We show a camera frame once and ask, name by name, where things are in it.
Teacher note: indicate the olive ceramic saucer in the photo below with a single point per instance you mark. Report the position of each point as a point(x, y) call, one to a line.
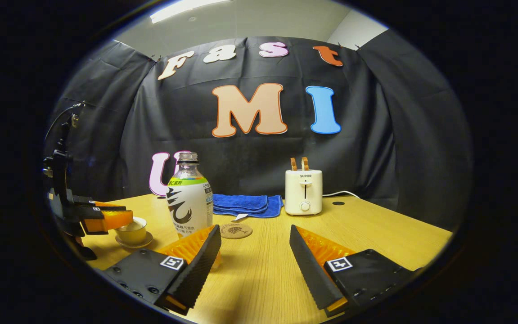
point(144, 244)

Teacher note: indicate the toasted bread slice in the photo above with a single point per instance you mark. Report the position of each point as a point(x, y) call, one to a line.
point(293, 164)
point(304, 163)

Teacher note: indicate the white toaster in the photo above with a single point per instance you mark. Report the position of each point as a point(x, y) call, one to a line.
point(304, 191)

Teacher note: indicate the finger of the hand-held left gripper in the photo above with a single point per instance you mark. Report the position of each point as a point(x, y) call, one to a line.
point(110, 220)
point(96, 205)

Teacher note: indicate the round cork coaster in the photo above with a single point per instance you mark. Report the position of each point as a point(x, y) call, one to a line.
point(236, 231)

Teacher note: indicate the labelled plastic water bottle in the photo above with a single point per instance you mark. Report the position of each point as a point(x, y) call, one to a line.
point(189, 202)

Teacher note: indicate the black backdrop cloth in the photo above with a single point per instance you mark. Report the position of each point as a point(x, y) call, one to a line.
point(376, 135)

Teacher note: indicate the folded blue towel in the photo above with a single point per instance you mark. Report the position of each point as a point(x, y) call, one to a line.
point(245, 204)

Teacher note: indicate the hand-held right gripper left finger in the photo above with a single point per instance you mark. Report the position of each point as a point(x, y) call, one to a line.
point(202, 265)

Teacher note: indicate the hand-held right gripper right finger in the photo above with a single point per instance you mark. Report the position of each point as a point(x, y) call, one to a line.
point(310, 265)

